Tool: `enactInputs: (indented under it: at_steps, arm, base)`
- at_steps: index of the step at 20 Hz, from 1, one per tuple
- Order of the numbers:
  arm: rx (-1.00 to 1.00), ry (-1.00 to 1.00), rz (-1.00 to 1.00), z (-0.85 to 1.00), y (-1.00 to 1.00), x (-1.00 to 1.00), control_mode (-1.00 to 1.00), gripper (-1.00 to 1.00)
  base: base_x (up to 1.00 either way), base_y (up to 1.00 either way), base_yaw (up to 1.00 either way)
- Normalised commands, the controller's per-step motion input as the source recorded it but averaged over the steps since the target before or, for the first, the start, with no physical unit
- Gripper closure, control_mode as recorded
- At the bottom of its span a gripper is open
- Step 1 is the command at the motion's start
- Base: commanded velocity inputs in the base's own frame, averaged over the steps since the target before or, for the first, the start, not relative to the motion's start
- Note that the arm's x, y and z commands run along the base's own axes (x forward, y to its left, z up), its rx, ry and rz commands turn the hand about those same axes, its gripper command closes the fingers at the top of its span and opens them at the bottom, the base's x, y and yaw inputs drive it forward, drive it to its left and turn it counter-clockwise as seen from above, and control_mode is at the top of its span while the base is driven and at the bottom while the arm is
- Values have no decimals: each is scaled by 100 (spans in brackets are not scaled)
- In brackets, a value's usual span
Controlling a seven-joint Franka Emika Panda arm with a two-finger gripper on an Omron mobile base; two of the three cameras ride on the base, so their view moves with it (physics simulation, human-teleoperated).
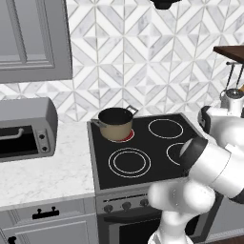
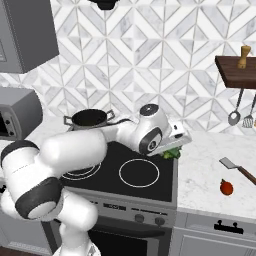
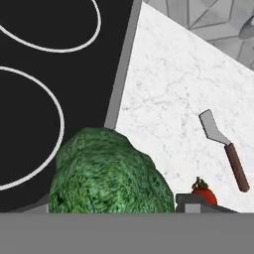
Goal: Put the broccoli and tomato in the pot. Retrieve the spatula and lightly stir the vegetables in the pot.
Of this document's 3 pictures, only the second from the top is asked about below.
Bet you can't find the red tomato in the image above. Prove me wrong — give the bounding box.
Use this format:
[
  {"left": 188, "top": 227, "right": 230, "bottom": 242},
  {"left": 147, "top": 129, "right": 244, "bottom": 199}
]
[{"left": 219, "top": 178, "right": 235, "bottom": 197}]

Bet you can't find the wooden pepper mill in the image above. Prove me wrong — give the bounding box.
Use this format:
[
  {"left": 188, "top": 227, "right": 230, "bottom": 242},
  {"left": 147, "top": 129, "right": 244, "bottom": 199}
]
[{"left": 237, "top": 45, "right": 252, "bottom": 70}]

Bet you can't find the grey microwave oven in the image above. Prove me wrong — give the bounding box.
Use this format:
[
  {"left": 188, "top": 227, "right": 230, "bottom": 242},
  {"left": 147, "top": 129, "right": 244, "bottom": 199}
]
[{"left": 0, "top": 87, "right": 44, "bottom": 141}]

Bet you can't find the black drawer handle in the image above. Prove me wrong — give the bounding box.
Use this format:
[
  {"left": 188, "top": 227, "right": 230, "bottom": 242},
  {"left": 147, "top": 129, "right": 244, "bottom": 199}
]
[{"left": 213, "top": 220, "right": 245, "bottom": 235}]

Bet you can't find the grey wall cupboard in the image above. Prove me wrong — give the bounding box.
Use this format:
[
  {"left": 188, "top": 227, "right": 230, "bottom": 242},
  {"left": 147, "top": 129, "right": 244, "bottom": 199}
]
[{"left": 0, "top": 0, "right": 60, "bottom": 75}]

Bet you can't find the hanging metal ladle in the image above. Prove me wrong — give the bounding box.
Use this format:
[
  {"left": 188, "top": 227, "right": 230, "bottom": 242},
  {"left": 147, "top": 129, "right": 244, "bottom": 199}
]
[{"left": 227, "top": 87, "right": 245, "bottom": 127}]

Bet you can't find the dark wooden shelf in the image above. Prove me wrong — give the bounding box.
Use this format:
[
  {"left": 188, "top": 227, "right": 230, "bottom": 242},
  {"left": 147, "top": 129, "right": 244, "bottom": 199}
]
[{"left": 214, "top": 55, "right": 256, "bottom": 90}]

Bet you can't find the grey stove knob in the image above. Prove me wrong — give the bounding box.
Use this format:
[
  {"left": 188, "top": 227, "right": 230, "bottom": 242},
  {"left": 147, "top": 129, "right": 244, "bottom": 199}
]
[
  {"left": 134, "top": 213, "right": 146, "bottom": 224},
  {"left": 154, "top": 216, "right": 166, "bottom": 227}
]

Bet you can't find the wooden-handled metal spatula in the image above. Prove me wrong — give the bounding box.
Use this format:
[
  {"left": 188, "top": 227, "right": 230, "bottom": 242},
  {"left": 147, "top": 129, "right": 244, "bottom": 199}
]
[{"left": 218, "top": 156, "right": 256, "bottom": 186}]

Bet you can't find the green broccoli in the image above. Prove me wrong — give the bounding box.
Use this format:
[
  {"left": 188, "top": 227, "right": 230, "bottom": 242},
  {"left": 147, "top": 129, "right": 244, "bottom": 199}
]
[{"left": 161, "top": 146, "right": 183, "bottom": 160}]

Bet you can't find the grey cupboard door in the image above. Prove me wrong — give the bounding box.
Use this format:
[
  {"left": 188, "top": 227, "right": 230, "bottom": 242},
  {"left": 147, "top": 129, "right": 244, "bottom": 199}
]
[
  {"left": 0, "top": 206, "right": 53, "bottom": 254},
  {"left": 168, "top": 226, "right": 256, "bottom": 256}
]

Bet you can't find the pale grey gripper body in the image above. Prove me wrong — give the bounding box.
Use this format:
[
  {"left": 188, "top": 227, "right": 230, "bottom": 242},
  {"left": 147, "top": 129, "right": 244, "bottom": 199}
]
[{"left": 146, "top": 132, "right": 193, "bottom": 158}]

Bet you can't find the hanging metal slotted turner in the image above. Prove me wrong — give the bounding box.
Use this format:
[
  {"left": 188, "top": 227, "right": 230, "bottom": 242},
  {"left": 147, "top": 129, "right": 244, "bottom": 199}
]
[{"left": 241, "top": 93, "right": 256, "bottom": 129}]

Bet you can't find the black oven door handle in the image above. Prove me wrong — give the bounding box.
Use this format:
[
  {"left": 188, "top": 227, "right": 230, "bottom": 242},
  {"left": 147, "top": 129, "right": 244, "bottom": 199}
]
[{"left": 93, "top": 223, "right": 166, "bottom": 239}]

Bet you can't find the black hob stove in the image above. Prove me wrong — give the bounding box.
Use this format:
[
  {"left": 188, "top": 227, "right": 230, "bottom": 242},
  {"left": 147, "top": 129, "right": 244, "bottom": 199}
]
[{"left": 41, "top": 129, "right": 179, "bottom": 256}]

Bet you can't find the black oven door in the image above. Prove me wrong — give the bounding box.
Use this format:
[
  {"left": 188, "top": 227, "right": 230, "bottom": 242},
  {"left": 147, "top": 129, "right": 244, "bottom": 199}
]
[{"left": 41, "top": 216, "right": 172, "bottom": 256}]

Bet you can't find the grey drawer front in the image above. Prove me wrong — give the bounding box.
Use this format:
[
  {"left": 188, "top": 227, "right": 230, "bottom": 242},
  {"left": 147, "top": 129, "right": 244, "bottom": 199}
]
[{"left": 184, "top": 212, "right": 256, "bottom": 241}]

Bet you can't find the grey metal pot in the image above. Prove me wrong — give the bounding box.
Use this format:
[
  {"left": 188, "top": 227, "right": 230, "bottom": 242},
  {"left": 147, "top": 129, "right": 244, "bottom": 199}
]
[{"left": 63, "top": 108, "right": 116, "bottom": 132}]

